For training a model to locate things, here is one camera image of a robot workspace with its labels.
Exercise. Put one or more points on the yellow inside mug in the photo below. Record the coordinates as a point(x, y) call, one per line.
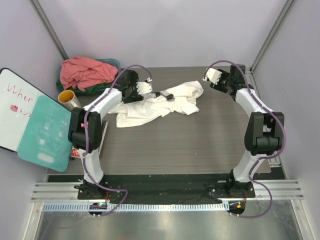
point(69, 100)

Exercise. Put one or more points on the teal mat sheet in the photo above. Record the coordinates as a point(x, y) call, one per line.
point(45, 138)

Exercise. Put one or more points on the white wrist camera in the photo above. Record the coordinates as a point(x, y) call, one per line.
point(212, 75)
point(144, 87)

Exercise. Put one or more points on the corner aluminium post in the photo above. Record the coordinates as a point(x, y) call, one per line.
point(280, 19)
point(49, 28)

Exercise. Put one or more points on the white t shirt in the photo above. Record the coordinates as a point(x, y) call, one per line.
point(184, 101)

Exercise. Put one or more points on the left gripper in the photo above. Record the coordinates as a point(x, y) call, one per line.
point(131, 98)

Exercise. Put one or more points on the green t shirt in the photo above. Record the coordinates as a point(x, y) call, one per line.
point(88, 87)

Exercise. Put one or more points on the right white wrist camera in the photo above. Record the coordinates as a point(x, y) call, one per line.
point(212, 75)

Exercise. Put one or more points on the teal laundry basket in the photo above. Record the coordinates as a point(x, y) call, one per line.
point(107, 70)

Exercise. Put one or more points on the white slotted cable duct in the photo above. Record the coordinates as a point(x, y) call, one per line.
point(102, 207)

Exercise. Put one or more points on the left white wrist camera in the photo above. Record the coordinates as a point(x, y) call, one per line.
point(144, 87)

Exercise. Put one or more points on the red book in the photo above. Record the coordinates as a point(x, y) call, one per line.
point(74, 154)

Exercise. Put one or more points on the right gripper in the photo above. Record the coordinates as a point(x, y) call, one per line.
point(217, 86)

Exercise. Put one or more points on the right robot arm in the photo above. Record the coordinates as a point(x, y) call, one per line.
point(264, 135)

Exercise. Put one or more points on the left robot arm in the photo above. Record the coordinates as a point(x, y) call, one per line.
point(86, 130)

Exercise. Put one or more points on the right corner aluminium post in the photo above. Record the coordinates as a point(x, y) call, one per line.
point(280, 19)

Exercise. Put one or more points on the whiteboard with red writing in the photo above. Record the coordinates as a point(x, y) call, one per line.
point(17, 100)

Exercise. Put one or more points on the left corner aluminium post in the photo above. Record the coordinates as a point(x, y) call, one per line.
point(49, 28)

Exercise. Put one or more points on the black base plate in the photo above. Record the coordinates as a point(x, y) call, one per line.
point(167, 188)

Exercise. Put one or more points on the pink t shirt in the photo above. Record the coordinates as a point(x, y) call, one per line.
point(78, 68)

